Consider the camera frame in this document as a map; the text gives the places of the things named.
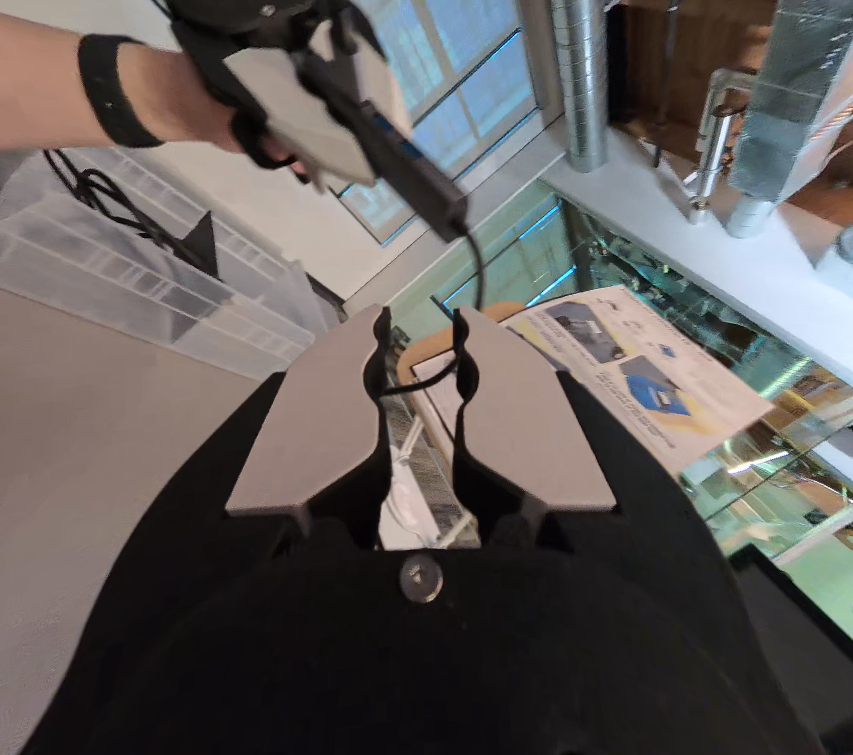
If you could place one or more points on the glass partition window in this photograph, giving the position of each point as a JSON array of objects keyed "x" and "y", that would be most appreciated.
[{"x": 520, "y": 262}]

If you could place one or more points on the chrome pipe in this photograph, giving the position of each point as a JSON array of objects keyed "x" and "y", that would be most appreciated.
[{"x": 716, "y": 135}]

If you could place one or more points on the rectangular silver duct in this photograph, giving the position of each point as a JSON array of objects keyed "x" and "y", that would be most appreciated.
[{"x": 793, "y": 49}]

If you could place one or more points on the clear plastic bin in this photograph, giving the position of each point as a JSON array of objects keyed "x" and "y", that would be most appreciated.
[{"x": 100, "y": 275}]

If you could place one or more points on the person's left forearm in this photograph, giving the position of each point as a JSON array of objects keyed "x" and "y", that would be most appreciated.
[{"x": 40, "y": 82}]

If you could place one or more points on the large office window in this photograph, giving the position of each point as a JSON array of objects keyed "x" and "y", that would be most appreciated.
[{"x": 453, "y": 2}]

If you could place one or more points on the silver spiral air duct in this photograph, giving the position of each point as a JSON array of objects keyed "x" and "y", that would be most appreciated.
[{"x": 580, "y": 89}]

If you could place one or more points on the printed instruction sheet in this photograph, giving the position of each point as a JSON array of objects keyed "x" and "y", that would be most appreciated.
[{"x": 700, "y": 388}]

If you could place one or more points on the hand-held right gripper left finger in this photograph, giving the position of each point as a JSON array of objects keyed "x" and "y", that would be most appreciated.
[{"x": 313, "y": 428}]

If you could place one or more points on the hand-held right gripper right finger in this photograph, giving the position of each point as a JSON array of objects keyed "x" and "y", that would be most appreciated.
[{"x": 533, "y": 435}]

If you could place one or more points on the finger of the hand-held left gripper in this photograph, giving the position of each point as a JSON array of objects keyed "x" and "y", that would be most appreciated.
[
  {"x": 380, "y": 82},
  {"x": 293, "y": 115}
]

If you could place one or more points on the grey usb hub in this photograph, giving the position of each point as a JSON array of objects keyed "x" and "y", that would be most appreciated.
[{"x": 400, "y": 175}]

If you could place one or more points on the person's left hand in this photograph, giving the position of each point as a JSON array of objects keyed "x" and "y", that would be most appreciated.
[{"x": 180, "y": 109}]

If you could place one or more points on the wooden document stand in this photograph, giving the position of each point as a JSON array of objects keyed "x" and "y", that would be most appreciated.
[{"x": 503, "y": 307}]

